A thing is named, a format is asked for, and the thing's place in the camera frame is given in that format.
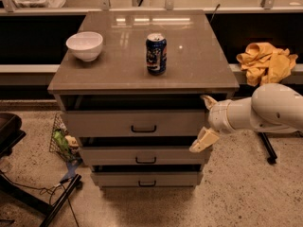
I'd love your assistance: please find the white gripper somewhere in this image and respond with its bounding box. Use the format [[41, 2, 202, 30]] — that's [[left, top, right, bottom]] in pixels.
[[189, 95, 235, 152]]

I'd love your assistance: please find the grey top drawer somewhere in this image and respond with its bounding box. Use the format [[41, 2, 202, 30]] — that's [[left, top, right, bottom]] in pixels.
[[62, 94, 209, 137]]

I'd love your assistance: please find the grey drawer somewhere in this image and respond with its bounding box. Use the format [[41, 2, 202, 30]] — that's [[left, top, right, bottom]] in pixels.
[[80, 136, 212, 166], [91, 165, 203, 187], [62, 94, 209, 137]]

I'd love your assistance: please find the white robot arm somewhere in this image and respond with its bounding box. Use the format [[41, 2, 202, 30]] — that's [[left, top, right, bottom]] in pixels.
[[189, 83, 303, 153]]

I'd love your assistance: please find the grey bottom drawer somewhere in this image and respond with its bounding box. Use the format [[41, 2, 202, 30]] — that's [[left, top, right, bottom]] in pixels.
[[91, 165, 203, 187]]

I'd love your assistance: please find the grey drawer cabinet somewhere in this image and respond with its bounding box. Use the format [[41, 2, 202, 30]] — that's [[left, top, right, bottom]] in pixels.
[[47, 9, 241, 191]]

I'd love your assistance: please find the grey middle drawer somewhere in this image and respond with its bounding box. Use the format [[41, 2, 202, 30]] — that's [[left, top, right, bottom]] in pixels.
[[80, 136, 212, 166]]

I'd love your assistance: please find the yellow crumpled cloth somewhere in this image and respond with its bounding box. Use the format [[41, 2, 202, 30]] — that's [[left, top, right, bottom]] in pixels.
[[236, 43, 298, 87]]

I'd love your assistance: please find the blue soda can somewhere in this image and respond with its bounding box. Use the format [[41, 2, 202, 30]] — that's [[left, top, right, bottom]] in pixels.
[[146, 33, 167, 75]]

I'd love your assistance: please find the white ceramic bowl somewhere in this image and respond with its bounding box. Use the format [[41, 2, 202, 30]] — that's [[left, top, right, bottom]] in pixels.
[[66, 31, 103, 61]]

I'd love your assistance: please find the blue tape piece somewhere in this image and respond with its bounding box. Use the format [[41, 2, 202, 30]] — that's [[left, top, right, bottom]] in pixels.
[[60, 159, 82, 183]]

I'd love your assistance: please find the green item in basket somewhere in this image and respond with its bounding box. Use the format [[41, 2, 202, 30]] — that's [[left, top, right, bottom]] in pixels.
[[53, 129, 70, 153]]

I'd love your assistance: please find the black chair base left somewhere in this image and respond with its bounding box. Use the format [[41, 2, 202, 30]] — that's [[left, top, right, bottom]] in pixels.
[[0, 113, 81, 227]]

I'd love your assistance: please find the wire mesh basket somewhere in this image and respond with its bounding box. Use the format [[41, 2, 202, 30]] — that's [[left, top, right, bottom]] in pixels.
[[49, 113, 80, 162]]

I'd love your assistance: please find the black floor cable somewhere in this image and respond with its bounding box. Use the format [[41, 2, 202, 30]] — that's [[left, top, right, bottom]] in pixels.
[[0, 169, 80, 227]]

